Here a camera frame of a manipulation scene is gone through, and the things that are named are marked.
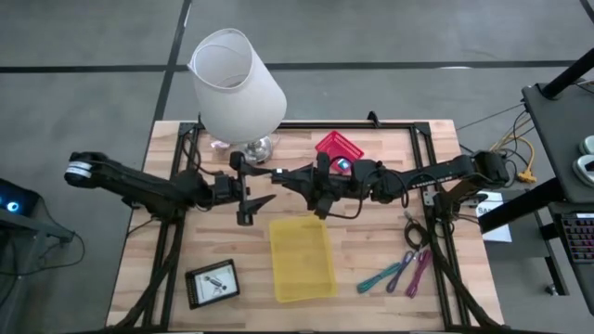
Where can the black clamp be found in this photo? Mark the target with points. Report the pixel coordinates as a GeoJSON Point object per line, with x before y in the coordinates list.
{"type": "Point", "coordinates": [372, 118]}

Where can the black side table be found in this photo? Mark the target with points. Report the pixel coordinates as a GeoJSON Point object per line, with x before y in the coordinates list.
{"type": "Point", "coordinates": [557, 139]}

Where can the black keyboard desk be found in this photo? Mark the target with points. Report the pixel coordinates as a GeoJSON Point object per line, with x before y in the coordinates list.
{"type": "Point", "coordinates": [520, 209]}

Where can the yellow translucent plastic bin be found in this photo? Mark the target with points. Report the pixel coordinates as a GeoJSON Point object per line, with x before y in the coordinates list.
{"type": "Point", "coordinates": [301, 260]}

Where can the black aluminium table frame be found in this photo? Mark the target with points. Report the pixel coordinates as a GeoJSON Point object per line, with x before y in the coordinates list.
{"type": "Point", "coordinates": [301, 125]}

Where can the black vertical pole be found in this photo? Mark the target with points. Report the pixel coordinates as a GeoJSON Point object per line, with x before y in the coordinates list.
{"type": "Point", "coordinates": [571, 74]}

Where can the white paper sheet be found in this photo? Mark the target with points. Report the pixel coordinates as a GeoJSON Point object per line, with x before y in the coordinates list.
{"type": "Point", "coordinates": [499, 232]}

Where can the black computer with blue light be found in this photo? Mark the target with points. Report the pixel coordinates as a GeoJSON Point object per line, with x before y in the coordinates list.
{"type": "Point", "coordinates": [16, 199]}

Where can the white Acer adapter box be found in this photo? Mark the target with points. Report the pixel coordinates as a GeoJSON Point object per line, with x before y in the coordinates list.
{"type": "Point", "coordinates": [213, 283]}

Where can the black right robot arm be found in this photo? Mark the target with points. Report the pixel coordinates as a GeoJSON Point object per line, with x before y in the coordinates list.
{"type": "Point", "coordinates": [436, 176]}

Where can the white handheld device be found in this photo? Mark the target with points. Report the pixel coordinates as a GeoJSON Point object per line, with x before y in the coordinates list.
{"type": "Point", "coordinates": [588, 146]}
{"type": "Point", "coordinates": [585, 171]}

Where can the black box with card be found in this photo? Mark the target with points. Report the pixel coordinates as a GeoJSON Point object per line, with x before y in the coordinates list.
{"type": "Point", "coordinates": [189, 297]}

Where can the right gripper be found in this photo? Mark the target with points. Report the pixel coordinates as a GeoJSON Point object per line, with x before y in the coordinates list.
{"type": "Point", "coordinates": [348, 188]}

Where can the small white power adapter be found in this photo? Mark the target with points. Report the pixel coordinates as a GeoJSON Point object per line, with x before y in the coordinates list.
{"type": "Point", "coordinates": [343, 163]}

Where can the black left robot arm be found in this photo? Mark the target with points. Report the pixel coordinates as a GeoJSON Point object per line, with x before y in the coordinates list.
{"type": "Point", "coordinates": [139, 185]}

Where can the small clear plastic object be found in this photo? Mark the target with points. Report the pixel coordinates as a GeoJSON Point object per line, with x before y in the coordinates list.
{"type": "Point", "coordinates": [219, 145]}

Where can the white shade table lamp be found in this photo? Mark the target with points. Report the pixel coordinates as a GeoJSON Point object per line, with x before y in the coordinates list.
{"type": "Point", "coordinates": [236, 93]}

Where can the black backlit keyboard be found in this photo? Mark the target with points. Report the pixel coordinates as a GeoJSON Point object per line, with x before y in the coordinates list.
{"type": "Point", "coordinates": [580, 236]}

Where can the red plastic basket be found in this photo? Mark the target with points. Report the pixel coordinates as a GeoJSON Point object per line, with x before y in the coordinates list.
{"type": "Point", "coordinates": [341, 144]}

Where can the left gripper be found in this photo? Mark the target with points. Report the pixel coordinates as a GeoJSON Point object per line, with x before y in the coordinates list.
{"type": "Point", "coordinates": [227, 190]}

